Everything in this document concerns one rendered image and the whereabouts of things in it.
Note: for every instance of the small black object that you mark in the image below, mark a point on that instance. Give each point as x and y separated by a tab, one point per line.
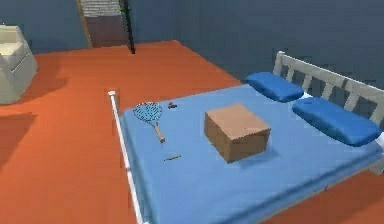
172	105

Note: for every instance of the blue tennis racket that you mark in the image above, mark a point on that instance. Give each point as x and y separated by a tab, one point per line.
149	113

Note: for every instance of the brown cardboard box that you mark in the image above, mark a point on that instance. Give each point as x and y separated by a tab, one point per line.
237	132

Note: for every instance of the green pencil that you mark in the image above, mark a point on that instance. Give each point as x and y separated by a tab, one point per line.
172	157

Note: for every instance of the blue pillow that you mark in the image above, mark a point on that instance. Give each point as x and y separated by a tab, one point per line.
336	120
274	86

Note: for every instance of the black floor lamp pole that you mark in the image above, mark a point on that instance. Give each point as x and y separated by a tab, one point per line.
129	30

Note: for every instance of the cream armchair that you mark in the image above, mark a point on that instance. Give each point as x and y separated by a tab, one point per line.
13	63

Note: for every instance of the blue bed with white frame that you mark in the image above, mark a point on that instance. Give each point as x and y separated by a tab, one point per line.
200	180

